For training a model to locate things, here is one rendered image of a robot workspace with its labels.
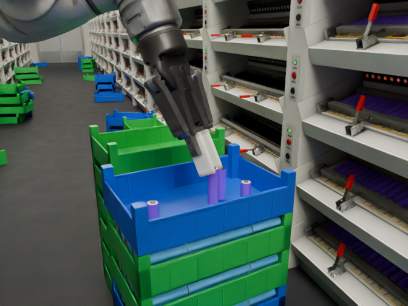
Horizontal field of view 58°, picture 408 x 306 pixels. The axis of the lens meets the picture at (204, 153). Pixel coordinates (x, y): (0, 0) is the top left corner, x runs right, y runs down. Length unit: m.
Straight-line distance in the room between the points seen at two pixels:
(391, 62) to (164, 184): 0.51
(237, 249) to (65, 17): 0.47
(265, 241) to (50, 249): 0.90
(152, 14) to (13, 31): 0.22
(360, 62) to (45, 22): 0.63
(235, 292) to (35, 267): 0.79
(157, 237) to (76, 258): 0.79
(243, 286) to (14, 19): 0.58
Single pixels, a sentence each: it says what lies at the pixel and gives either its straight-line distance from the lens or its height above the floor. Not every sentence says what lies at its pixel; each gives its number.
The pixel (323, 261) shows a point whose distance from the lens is 1.12.
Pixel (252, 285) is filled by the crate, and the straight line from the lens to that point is 0.73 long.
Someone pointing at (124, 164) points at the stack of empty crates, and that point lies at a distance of 0.85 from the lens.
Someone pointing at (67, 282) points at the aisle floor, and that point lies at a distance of 1.24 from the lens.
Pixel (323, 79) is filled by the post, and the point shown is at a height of 0.59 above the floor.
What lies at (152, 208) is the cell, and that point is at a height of 0.46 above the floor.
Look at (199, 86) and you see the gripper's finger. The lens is 0.63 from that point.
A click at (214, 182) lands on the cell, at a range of 0.60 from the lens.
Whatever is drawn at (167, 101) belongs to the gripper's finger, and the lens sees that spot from 0.56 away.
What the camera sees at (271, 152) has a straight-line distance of 1.30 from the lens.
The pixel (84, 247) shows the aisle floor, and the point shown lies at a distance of 1.39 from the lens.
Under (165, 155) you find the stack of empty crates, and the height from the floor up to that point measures 0.43.
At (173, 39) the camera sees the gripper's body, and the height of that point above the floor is 0.71.
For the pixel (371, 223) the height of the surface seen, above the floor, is 0.30.
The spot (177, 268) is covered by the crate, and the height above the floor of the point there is 0.36.
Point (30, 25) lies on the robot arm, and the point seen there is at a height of 0.73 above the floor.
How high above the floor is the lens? 0.72
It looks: 19 degrees down
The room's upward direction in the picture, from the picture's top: straight up
